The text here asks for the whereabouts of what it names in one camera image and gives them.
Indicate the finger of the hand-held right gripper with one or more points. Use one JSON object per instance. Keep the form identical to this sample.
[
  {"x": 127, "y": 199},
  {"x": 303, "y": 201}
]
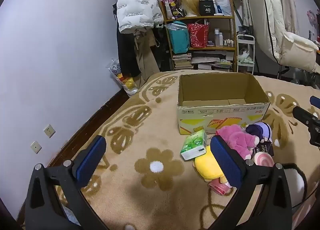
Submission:
[
  {"x": 315, "y": 100},
  {"x": 302, "y": 115}
]

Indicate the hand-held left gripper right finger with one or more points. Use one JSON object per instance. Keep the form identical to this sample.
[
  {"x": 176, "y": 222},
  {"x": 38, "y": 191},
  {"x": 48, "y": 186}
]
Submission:
[{"x": 225, "y": 162}]

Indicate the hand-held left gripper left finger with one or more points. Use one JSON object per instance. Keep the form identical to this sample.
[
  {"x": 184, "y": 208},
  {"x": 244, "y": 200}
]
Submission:
[{"x": 91, "y": 160}]

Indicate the yellow plush toy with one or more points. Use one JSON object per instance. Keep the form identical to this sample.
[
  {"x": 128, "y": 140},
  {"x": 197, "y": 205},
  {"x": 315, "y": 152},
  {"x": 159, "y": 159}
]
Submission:
[{"x": 206, "y": 167}]

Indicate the pink plush bear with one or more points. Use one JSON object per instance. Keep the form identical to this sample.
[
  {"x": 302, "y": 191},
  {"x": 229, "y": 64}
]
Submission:
[{"x": 237, "y": 140}]

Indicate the green tissue pack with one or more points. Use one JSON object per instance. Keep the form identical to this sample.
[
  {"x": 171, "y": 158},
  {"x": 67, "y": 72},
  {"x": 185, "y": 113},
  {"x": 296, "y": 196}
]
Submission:
[{"x": 193, "y": 143}]

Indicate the pink swirl lollipop pillow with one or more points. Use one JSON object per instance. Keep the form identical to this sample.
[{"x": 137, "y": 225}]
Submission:
[{"x": 263, "y": 160}]

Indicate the black packet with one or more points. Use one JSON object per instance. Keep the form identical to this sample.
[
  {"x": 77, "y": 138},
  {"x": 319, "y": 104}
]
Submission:
[{"x": 266, "y": 148}]

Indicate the purple-haired plush doll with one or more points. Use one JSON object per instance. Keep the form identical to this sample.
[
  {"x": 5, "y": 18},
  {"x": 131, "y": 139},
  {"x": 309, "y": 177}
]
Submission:
[{"x": 260, "y": 128}]

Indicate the cardboard box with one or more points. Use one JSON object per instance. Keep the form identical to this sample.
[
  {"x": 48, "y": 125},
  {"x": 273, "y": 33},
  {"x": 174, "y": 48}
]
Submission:
[{"x": 225, "y": 115}]

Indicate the pink plastic bag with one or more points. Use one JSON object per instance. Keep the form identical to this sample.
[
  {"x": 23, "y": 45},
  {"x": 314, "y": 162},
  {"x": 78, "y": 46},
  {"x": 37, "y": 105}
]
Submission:
[{"x": 218, "y": 186}]

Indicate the black and white plush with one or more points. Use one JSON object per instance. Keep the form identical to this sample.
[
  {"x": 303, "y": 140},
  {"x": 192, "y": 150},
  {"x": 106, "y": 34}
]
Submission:
[{"x": 295, "y": 182}]

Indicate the white trolley cart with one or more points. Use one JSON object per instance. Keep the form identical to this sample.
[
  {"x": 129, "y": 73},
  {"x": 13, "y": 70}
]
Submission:
[{"x": 252, "y": 52}]

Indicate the cat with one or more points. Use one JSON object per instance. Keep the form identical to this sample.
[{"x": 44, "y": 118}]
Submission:
[{"x": 243, "y": 54}]

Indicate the clear bag of items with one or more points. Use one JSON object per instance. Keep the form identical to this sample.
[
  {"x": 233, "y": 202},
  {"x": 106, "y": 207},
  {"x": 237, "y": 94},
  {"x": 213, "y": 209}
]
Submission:
[{"x": 123, "y": 80}]

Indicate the cream padded chair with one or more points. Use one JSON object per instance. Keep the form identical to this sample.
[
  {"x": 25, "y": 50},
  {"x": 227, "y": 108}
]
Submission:
[{"x": 275, "y": 20}]

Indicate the wooden bookshelf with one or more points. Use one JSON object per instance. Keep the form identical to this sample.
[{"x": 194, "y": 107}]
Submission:
[{"x": 231, "y": 32}]

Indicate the stacks of books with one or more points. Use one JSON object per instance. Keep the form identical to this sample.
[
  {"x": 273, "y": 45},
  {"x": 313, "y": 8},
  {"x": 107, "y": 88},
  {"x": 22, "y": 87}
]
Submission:
[{"x": 182, "y": 61}]

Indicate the black hanging garment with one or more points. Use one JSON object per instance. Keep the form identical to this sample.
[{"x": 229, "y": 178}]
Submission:
[{"x": 125, "y": 52}]

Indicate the row of cosmetic bottles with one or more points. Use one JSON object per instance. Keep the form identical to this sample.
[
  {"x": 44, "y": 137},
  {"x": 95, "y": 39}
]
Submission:
[{"x": 220, "y": 37}]

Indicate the beige hanging garment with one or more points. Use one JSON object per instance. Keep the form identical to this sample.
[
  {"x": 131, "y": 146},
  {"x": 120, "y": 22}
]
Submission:
[{"x": 147, "y": 55}]

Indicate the red patterned bag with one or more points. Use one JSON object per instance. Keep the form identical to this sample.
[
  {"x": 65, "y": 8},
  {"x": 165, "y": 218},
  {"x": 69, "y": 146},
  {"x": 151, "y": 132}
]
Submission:
[{"x": 198, "y": 35}]

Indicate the teal bag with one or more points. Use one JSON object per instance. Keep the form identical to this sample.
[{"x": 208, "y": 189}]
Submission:
[{"x": 178, "y": 39}]

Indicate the white plastic bag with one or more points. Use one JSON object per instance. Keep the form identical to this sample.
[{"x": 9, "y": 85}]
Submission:
[{"x": 222, "y": 0}]

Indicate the black box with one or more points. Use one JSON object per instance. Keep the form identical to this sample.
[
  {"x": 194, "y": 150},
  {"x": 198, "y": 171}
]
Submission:
[{"x": 207, "y": 7}]

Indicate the blond wig head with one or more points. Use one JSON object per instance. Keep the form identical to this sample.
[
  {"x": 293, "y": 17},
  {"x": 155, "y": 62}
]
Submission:
[{"x": 188, "y": 4}]

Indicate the white puffer jacket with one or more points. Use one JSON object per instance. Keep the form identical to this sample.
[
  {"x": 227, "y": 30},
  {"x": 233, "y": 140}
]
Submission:
[{"x": 136, "y": 2}]

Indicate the colourful accessory packs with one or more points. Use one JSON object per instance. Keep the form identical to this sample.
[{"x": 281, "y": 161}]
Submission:
[{"x": 172, "y": 2}]

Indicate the wall socket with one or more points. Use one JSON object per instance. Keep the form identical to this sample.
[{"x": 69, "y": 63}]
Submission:
[
  {"x": 36, "y": 147},
  {"x": 49, "y": 130}
]

